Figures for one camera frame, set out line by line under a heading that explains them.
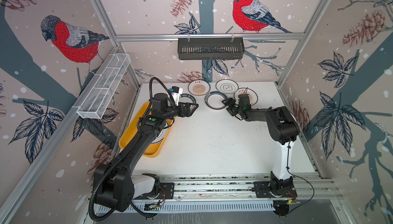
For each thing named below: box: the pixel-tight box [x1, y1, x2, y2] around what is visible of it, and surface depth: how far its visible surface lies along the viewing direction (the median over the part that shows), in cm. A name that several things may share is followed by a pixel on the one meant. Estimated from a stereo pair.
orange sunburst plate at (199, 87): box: [187, 79, 211, 97], surface depth 121 cm
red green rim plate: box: [204, 91, 229, 110], surface depth 113 cm
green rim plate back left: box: [179, 93, 197, 104], surface depth 114 cm
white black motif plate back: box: [215, 78, 239, 95], surface depth 121 cm
